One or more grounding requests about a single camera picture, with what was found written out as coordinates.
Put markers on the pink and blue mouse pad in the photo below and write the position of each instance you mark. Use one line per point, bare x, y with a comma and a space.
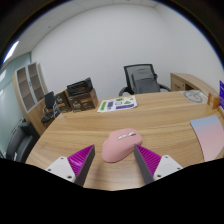
210, 136

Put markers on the purple package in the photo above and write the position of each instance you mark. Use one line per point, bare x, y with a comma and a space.
222, 95

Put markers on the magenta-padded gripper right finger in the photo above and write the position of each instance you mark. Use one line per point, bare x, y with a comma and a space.
165, 166

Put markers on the black box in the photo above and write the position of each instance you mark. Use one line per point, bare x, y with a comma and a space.
79, 87

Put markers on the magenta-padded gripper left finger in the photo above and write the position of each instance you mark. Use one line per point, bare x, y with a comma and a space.
63, 166

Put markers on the pink computer mouse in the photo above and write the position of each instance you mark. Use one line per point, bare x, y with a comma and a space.
119, 146

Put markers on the ceiling light strip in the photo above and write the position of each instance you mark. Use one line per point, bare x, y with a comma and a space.
11, 51

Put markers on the wooden side desk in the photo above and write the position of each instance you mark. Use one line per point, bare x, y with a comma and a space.
191, 81

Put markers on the large brown cardboard box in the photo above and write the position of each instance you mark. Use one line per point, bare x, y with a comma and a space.
83, 101

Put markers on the small black chair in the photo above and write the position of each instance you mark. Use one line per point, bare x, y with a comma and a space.
50, 103

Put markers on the grey backpack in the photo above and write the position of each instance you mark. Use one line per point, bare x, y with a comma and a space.
145, 81

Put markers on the black leather armchair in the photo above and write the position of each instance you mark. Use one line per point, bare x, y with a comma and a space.
21, 143

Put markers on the white sheet with coloured shapes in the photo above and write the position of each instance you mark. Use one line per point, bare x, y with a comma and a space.
117, 104

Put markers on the black mesh office chair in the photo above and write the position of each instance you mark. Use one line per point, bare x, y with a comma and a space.
128, 75

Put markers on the small dark brown box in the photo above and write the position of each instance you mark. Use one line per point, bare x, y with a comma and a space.
62, 101

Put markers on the wooden shelf unit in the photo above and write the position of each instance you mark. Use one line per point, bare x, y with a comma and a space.
28, 86

